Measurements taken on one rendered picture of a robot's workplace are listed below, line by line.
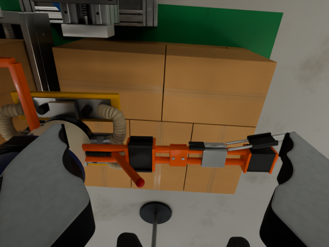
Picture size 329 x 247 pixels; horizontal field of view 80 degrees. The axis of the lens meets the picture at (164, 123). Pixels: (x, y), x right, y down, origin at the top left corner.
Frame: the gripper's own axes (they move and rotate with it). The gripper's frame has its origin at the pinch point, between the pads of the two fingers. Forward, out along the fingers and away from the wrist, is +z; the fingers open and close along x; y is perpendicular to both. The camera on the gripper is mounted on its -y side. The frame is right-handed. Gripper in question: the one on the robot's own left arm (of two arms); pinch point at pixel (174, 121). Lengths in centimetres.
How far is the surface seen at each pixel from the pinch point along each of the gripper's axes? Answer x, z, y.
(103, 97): -20, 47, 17
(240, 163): 23, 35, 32
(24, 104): -36, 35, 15
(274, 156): 31, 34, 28
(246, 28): 57, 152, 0
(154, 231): -7, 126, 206
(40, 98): -40, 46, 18
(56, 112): -34, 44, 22
